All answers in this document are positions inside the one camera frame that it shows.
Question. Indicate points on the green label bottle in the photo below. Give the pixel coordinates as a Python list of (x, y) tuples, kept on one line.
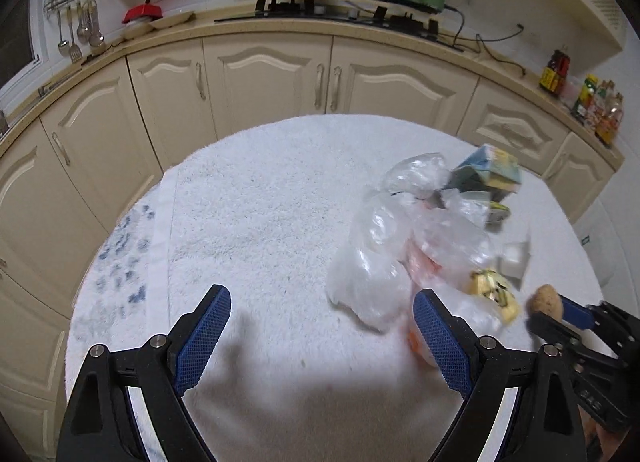
[(585, 97)]

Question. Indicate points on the plastic bag with orange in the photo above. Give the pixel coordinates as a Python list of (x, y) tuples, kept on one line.
[(444, 250)]

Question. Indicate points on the dark sauce bottle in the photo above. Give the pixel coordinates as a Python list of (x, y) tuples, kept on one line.
[(553, 77)]

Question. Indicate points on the black gas stove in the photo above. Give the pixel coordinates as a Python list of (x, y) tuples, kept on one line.
[(399, 16)]

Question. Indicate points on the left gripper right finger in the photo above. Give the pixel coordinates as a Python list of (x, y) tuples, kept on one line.
[(545, 423)]

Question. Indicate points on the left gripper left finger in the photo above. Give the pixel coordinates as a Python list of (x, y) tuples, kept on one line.
[(99, 422)]

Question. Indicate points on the crumpled clear plastic bag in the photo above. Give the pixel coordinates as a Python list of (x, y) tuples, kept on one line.
[(366, 276)]

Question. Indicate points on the utensil hanging rack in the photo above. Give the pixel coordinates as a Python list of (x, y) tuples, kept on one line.
[(78, 25)]

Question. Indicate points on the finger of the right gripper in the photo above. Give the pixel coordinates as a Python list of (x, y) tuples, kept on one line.
[(579, 316), (552, 331)]

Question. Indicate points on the cream kitchen cabinets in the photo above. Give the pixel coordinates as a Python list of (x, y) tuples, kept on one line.
[(71, 170)]

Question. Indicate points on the brown walnut cookie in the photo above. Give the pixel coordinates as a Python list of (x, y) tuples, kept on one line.
[(547, 301)]

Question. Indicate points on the small white cup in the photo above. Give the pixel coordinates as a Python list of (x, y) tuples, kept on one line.
[(514, 259)]

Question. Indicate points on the yellow noodle packet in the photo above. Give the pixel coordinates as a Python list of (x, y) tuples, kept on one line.
[(493, 286)]

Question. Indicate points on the blue green carton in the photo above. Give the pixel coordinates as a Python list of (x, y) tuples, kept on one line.
[(491, 174)]

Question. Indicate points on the red pot lid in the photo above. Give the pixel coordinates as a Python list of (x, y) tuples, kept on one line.
[(144, 10)]

